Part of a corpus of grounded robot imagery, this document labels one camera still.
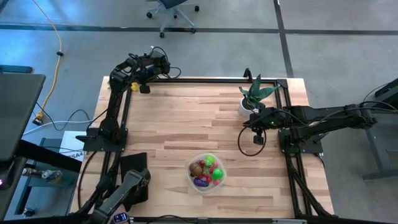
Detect glossy green toy pepper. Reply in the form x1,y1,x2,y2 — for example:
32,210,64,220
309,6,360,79
211,167,225,181

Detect brown toy kiwi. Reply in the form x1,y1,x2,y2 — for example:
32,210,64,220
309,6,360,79
189,162,203,177

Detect purple toy eggplant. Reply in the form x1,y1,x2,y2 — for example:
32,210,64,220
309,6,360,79
193,177,211,188

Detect clear plastic tupperware container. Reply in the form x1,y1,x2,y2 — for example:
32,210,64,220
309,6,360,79
186,152,228,194

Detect white plant pot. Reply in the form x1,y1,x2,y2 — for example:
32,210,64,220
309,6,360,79
238,96,259,117

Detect green snake plant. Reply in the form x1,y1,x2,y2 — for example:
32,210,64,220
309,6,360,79
238,73,280,110

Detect black cloth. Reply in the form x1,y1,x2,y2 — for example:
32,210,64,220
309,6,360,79
119,152,149,212

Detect office chair base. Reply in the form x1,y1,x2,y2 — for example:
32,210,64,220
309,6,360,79
146,0,201,39

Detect white printed sign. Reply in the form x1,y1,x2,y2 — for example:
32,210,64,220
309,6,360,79
58,130,91,162

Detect dark grey desk top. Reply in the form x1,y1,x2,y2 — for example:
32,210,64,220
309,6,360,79
0,73,47,162

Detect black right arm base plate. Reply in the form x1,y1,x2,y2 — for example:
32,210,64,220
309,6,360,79
278,128,325,154

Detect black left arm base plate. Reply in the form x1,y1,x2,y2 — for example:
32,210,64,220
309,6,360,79
75,127,129,153

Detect yellow floor extension cable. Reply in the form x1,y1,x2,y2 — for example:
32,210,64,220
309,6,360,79
32,0,63,125

